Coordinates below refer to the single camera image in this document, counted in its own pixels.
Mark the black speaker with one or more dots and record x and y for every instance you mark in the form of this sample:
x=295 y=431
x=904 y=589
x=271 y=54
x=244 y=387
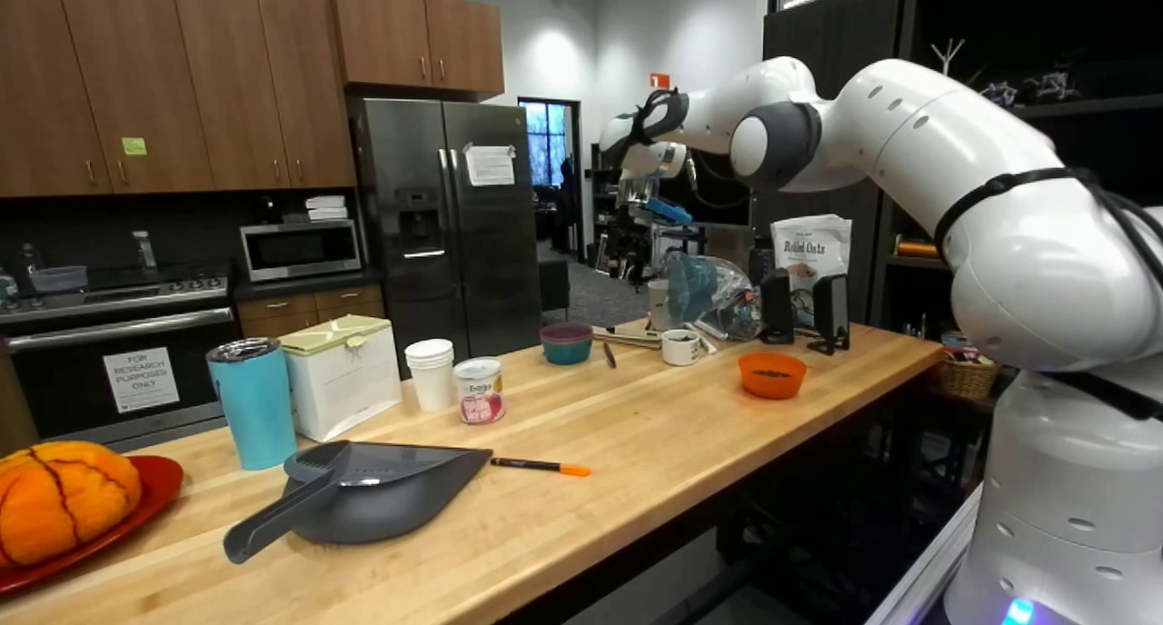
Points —
x=830 y=312
x=777 y=307

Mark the red plate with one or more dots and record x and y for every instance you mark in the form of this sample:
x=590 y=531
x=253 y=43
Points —
x=150 y=489

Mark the teal bowl with purple inside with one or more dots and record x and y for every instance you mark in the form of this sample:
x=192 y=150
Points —
x=566 y=348

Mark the stack of white paper cups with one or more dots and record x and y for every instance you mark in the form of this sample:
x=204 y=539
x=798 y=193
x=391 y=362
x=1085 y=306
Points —
x=431 y=375

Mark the grey dustpan brush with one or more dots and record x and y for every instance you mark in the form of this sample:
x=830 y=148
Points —
x=282 y=516

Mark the orange wall sign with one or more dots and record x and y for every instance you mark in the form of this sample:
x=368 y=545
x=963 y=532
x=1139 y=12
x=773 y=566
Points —
x=660 y=81

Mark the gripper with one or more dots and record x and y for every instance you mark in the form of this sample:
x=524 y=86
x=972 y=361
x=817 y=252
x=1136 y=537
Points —
x=638 y=223

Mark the paper sheet on refrigerator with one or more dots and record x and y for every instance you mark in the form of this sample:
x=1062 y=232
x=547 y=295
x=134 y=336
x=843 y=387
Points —
x=491 y=165

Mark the grey dustpan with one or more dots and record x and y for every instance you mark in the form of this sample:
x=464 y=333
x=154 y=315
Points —
x=400 y=498

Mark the stack of white plates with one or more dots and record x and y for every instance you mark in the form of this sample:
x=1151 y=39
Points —
x=326 y=208

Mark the dark marker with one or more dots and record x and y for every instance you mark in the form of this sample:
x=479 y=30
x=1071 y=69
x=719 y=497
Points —
x=610 y=355

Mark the notepad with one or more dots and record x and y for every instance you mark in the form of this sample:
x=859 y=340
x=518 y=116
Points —
x=627 y=336

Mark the green sticky note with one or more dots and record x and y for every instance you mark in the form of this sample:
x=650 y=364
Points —
x=134 y=146

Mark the white mug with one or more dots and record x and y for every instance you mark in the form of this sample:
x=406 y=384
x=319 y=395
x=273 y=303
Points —
x=679 y=348

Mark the small can with white lid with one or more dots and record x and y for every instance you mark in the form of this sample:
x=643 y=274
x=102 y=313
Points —
x=480 y=393

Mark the dark shelf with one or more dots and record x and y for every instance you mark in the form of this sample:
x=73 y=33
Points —
x=1045 y=25

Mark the row of wooden wall cabinets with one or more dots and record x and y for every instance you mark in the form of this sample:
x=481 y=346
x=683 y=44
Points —
x=182 y=71

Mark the steel refrigerator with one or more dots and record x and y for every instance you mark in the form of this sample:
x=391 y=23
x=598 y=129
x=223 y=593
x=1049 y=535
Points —
x=472 y=262

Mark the clear plastic container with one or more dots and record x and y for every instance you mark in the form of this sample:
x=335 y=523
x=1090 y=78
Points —
x=58 y=280

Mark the wicker basket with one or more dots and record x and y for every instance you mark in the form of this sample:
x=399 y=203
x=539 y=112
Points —
x=965 y=380

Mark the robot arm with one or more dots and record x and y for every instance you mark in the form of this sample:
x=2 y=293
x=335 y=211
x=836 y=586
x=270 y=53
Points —
x=1027 y=243

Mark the clear plastic bag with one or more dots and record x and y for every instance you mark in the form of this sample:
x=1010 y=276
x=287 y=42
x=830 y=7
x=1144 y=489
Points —
x=709 y=293

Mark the orange bowl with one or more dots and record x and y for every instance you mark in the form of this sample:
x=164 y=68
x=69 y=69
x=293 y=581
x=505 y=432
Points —
x=772 y=381

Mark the white box with green lid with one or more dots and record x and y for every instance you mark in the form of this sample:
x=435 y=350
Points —
x=341 y=389

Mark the window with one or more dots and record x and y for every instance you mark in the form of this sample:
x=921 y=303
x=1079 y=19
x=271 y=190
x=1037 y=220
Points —
x=545 y=143

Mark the wooden drawer cabinet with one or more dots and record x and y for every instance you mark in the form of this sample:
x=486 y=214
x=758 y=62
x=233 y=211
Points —
x=309 y=309

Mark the white bag of oats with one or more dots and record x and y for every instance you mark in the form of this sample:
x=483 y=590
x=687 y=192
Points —
x=813 y=248

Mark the white cup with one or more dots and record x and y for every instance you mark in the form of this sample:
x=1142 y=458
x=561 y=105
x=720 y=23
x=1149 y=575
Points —
x=658 y=302

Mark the steel stove with oven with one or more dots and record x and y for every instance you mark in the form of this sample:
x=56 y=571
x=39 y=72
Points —
x=73 y=371

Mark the teal tumbler with lid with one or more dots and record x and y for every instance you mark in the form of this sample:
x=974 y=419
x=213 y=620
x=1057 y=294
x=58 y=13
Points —
x=254 y=407

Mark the white paper sign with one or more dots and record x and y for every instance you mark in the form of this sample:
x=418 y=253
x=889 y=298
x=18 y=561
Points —
x=141 y=380

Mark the orange plush ball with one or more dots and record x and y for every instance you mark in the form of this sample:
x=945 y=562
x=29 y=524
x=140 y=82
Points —
x=59 y=502

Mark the steel microwave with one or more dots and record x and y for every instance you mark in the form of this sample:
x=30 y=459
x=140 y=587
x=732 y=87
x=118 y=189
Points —
x=300 y=251

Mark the black pen with orange cap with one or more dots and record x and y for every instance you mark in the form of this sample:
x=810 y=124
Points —
x=531 y=465

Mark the wooden cabinet above refrigerator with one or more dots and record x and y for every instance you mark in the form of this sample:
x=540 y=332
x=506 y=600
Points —
x=418 y=39

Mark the clear bottle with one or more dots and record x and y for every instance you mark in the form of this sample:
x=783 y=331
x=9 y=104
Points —
x=144 y=252

